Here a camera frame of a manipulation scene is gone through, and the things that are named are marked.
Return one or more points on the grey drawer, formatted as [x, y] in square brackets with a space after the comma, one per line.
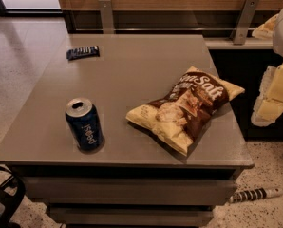
[131, 216]
[129, 191]

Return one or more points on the blue pepsi can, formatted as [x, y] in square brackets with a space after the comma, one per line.
[83, 120]

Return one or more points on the black chair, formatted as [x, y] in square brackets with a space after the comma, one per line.
[12, 191]

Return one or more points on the metal wall bracket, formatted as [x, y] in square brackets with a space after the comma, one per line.
[240, 32]
[107, 18]

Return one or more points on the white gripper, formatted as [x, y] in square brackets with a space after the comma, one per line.
[269, 106]

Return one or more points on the lower grey drawer front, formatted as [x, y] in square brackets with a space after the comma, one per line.
[131, 216]

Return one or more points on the grey drawer cabinet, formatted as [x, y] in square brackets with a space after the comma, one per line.
[128, 131]

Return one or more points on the right metal wall bracket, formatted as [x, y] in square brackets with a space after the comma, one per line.
[240, 32]

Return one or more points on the brown sea salt chip bag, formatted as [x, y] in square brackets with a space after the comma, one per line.
[178, 118]

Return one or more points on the upper grey drawer front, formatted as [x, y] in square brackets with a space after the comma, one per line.
[129, 191]

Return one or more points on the left metal wall bracket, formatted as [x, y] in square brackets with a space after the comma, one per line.
[107, 18]

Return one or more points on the striped cylinder on floor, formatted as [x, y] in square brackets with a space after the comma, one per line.
[256, 194]

